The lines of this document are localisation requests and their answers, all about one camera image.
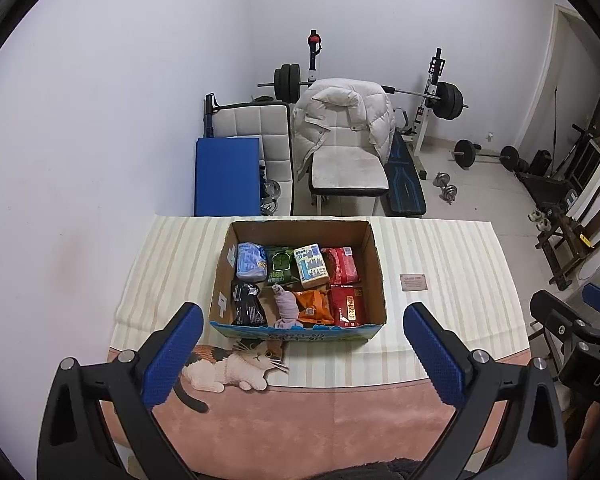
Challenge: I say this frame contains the chrome dumbbell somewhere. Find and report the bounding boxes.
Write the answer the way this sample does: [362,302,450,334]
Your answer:
[432,172,457,205]

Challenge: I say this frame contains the blue black weight bench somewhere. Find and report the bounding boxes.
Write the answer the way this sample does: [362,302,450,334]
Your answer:
[385,133,427,218]

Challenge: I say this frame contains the blue foam mat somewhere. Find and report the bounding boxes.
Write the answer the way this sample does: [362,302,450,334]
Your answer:
[194,138,261,217]

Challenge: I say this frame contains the red snack bag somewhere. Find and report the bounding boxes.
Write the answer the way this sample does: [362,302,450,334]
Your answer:
[322,246,360,285]

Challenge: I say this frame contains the barbell on rack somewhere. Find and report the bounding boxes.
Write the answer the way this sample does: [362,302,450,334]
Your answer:
[258,29,467,160]

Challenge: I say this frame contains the dark red packet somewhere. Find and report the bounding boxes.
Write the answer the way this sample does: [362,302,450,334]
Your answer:
[328,286,367,327]

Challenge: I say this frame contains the white puffer jacket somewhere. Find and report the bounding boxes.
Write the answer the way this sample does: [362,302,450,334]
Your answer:
[291,78,396,178]

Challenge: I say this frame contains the pink card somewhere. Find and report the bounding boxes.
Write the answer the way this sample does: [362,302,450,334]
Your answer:
[400,273,428,292]

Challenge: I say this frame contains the yellow tissue pack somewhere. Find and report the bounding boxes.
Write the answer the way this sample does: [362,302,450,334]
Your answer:
[294,244,329,288]

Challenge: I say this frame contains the green snack bag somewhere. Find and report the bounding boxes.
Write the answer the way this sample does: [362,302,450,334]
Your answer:
[265,246,299,285]

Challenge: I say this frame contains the white tufted sofa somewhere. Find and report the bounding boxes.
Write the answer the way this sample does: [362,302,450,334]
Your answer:
[204,93,294,217]

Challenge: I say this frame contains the light blue tissue pack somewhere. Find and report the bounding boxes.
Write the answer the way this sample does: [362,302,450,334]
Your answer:
[236,242,268,283]

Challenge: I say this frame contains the white padded chair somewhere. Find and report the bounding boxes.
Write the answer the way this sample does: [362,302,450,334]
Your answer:
[300,107,389,217]

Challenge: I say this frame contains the brown wooden chair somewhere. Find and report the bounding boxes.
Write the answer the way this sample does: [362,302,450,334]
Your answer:
[535,185,600,292]

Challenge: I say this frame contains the black snack bag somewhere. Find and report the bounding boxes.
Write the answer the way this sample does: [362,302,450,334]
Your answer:
[230,280,268,327]

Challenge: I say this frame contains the orange snack bag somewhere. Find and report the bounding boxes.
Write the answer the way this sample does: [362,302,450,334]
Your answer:
[294,289,335,325]

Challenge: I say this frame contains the floor barbell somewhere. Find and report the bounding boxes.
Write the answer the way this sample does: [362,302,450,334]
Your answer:
[452,139,529,172]

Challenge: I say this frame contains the open cardboard box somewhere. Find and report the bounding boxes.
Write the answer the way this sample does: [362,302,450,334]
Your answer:
[210,218,387,341]

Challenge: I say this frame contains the striped table cloth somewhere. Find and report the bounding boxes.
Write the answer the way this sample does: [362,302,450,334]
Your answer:
[110,217,530,479]

